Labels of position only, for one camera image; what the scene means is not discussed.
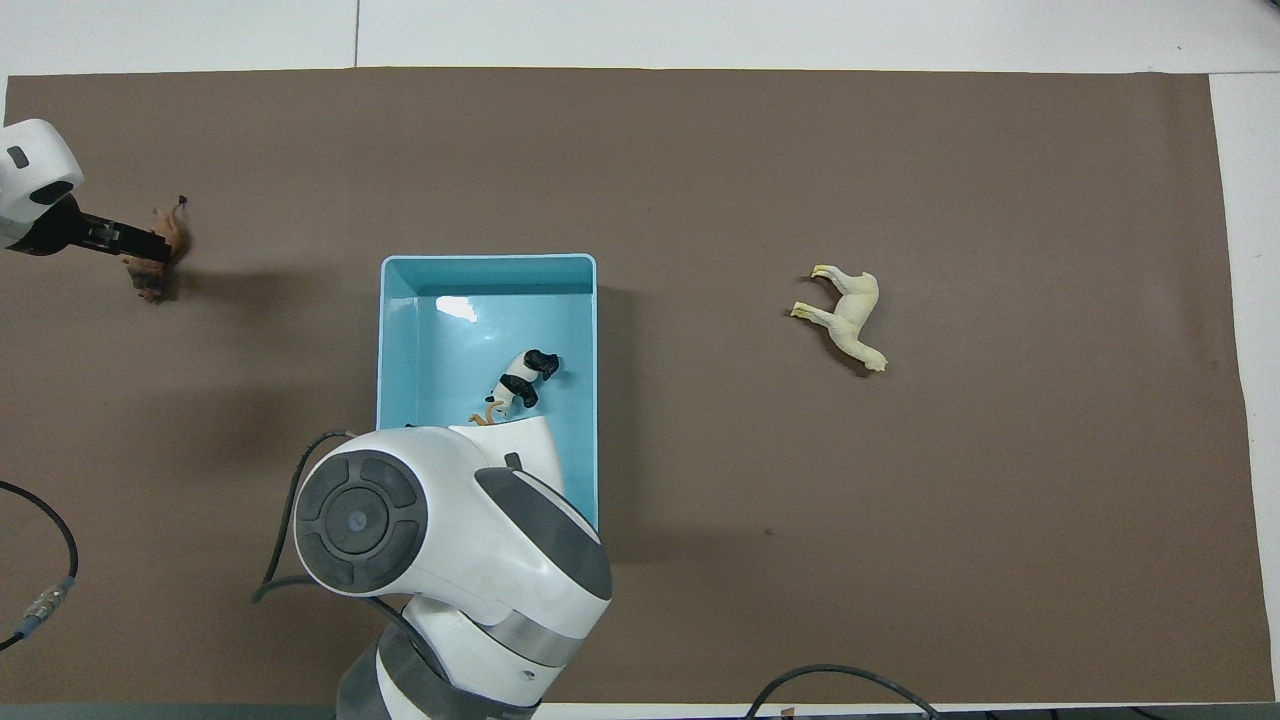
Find black cable with metal connector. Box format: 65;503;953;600
0;480;80;652

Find cream white horse toy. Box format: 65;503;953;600
789;264;889;374

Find black cable with white tape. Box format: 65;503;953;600
744;664;942;720

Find brown table mat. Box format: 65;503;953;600
0;67;1277;707

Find brown lion toy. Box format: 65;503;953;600
119;194;190;305

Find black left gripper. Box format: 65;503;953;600
78;212;173;266

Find black and white panda toy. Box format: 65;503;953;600
486;349;562;417

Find light blue storage box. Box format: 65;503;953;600
373;253;600;532

